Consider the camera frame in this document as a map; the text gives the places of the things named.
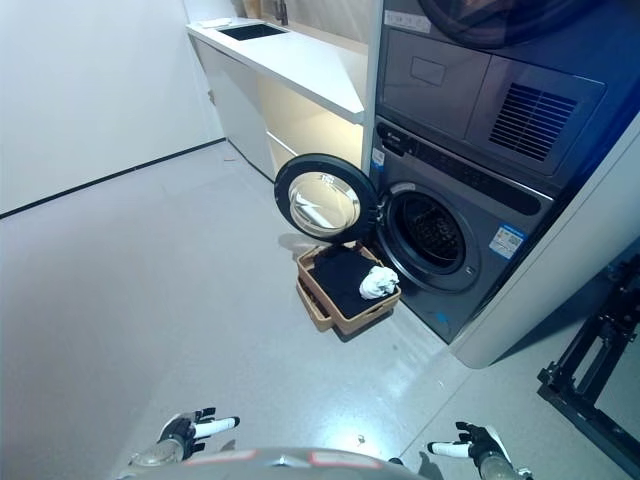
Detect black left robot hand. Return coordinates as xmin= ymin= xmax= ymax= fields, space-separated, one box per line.
xmin=159 ymin=407 xmax=241 ymax=458

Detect white cloth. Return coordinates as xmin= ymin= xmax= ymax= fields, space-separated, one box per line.
xmin=357 ymin=265 xmax=400 ymax=302

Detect tan woven laundry basket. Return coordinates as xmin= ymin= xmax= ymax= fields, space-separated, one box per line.
xmin=296 ymin=242 xmax=403 ymax=336
xmin=295 ymin=277 xmax=333 ymax=334

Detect black clothes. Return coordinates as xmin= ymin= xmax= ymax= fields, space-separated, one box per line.
xmin=310 ymin=248 xmax=396 ymax=319

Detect round washing machine door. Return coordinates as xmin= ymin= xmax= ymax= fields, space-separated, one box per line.
xmin=273 ymin=153 xmax=386 ymax=248

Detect grey front-load washing machine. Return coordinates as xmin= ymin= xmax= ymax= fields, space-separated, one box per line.
xmin=369 ymin=115 xmax=557 ymax=345

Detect silver robot torso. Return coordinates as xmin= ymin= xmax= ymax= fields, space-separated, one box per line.
xmin=119 ymin=446 xmax=407 ymax=480

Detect white base cabinet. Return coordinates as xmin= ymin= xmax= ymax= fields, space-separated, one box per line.
xmin=191 ymin=37 xmax=275 ymax=177

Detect energy label sticker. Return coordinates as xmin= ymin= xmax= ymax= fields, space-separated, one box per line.
xmin=489 ymin=225 xmax=527 ymax=259

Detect white countertop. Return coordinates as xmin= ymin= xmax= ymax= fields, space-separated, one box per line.
xmin=186 ymin=17 xmax=369 ymax=124

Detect black sink basin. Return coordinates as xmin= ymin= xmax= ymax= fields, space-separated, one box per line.
xmin=215 ymin=23 xmax=291 ymax=42

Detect grey dryer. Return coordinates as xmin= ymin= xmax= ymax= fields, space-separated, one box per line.
xmin=374 ymin=0 xmax=640 ymax=190

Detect white dryer label sticker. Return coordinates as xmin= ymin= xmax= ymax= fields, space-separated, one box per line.
xmin=384 ymin=10 xmax=432 ymax=35

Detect black metal frame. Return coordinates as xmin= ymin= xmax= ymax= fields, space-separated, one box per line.
xmin=536 ymin=249 xmax=640 ymax=457

